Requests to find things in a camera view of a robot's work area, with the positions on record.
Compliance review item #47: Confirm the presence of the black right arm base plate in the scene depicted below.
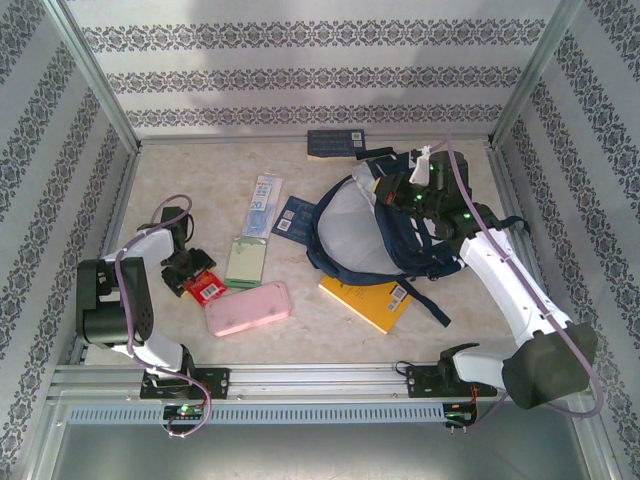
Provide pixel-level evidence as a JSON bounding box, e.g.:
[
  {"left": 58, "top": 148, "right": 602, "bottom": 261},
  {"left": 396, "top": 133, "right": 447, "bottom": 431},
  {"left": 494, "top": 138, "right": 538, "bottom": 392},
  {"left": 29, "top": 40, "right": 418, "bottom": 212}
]
[{"left": 404, "top": 365, "right": 499, "bottom": 400}]

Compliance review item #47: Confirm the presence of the aluminium frame post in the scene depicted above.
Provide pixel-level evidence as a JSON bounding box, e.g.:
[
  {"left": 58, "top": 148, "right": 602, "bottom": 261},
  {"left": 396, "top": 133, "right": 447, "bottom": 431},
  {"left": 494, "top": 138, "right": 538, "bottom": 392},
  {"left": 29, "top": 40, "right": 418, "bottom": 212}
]
[
  {"left": 492, "top": 0, "right": 585, "bottom": 147},
  {"left": 42, "top": 0, "right": 142, "bottom": 151}
]

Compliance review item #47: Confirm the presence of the pink pencil case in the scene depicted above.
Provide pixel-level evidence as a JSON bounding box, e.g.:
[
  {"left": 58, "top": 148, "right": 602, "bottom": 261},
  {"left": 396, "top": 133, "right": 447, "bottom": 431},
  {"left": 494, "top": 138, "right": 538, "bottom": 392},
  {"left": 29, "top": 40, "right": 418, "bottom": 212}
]
[{"left": 203, "top": 280, "right": 293, "bottom": 339}]

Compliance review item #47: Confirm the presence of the left controller circuit board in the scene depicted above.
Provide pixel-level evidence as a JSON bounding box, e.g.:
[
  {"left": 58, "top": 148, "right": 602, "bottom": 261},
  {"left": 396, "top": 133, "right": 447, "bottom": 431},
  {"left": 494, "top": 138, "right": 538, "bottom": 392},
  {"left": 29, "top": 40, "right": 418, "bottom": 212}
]
[{"left": 160, "top": 403, "right": 207, "bottom": 422}]

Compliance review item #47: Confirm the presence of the controller circuit board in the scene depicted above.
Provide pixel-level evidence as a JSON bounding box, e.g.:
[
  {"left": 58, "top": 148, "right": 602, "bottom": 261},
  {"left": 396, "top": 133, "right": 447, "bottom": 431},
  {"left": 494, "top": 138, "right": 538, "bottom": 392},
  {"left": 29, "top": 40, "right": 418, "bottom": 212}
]
[
  {"left": 443, "top": 402, "right": 480, "bottom": 430},
  {"left": 160, "top": 403, "right": 207, "bottom": 422}
]

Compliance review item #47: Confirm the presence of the grey slotted cable duct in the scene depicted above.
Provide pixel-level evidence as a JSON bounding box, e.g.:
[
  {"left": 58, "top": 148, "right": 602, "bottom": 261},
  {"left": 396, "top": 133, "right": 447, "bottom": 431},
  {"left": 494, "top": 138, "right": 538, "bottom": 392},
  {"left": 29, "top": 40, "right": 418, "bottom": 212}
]
[{"left": 67, "top": 403, "right": 446, "bottom": 425}]

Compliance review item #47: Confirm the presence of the red eraser pack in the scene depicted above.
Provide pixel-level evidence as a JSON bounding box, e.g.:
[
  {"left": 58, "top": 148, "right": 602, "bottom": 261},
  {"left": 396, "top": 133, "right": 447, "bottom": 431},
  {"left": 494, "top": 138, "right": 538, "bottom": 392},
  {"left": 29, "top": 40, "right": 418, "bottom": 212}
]
[{"left": 183, "top": 269, "right": 225, "bottom": 308}]

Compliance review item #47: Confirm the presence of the aluminium mounting rail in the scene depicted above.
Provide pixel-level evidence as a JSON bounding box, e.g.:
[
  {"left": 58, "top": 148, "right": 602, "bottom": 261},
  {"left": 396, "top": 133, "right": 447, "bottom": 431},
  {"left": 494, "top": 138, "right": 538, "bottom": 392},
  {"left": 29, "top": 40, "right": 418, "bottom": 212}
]
[{"left": 47, "top": 363, "right": 587, "bottom": 401}]

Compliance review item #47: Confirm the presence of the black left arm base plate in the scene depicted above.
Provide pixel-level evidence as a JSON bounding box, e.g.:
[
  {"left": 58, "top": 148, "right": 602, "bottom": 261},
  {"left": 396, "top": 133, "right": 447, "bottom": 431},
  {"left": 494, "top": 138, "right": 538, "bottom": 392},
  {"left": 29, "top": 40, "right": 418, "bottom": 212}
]
[{"left": 138, "top": 367, "right": 231, "bottom": 400}]

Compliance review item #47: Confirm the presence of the navy blue backpack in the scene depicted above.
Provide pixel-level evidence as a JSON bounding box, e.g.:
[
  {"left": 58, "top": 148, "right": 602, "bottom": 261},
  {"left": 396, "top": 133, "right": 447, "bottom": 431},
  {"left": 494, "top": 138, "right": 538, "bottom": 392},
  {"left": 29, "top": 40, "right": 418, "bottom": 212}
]
[{"left": 304, "top": 145, "right": 532, "bottom": 329}]

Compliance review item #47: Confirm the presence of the blue pen refill pack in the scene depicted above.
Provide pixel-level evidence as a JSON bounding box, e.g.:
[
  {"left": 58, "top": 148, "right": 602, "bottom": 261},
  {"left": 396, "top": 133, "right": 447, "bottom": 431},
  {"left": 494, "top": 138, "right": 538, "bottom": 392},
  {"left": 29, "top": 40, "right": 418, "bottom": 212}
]
[{"left": 243, "top": 173, "right": 284, "bottom": 237}]

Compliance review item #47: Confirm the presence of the aluminium rear frame rail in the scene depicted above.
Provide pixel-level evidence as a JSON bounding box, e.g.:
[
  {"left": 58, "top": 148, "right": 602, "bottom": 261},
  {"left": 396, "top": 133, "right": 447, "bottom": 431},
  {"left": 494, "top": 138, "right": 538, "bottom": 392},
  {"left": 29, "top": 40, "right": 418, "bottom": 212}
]
[{"left": 137, "top": 132, "right": 496, "bottom": 147}]

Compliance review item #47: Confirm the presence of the right controller circuit board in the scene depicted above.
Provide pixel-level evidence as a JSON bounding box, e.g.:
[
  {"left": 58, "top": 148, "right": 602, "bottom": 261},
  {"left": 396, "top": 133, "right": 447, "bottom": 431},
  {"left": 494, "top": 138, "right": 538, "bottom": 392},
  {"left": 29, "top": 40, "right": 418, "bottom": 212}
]
[{"left": 443, "top": 402, "right": 480, "bottom": 430}]

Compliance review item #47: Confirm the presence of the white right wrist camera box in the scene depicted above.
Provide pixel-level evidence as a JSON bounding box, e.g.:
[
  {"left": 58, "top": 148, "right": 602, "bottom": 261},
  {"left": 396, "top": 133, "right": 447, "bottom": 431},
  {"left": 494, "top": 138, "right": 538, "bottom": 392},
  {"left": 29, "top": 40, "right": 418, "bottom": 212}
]
[{"left": 408, "top": 143, "right": 435, "bottom": 185}]

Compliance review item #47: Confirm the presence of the yellow notebook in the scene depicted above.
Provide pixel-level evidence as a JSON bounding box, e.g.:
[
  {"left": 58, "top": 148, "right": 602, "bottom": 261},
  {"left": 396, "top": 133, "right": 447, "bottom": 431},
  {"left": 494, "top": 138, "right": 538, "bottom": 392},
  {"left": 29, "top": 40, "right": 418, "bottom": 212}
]
[{"left": 318, "top": 273, "right": 414, "bottom": 336}]

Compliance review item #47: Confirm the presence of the navy blue notebook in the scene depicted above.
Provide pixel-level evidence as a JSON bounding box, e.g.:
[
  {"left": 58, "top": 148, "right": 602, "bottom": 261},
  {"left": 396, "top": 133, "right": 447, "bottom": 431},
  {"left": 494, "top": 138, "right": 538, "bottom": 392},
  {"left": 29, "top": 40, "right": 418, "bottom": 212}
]
[
  {"left": 271, "top": 195, "right": 321, "bottom": 246},
  {"left": 305, "top": 128, "right": 369, "bottom": 162}
]

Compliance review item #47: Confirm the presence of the grey metal shelf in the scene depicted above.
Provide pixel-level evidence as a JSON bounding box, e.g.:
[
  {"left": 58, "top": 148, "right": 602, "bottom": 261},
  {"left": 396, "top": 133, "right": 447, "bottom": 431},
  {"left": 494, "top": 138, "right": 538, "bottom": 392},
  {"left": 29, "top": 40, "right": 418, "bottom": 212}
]
[{"left": 29, "top": 417, "right": 616, "bottom": 480}]

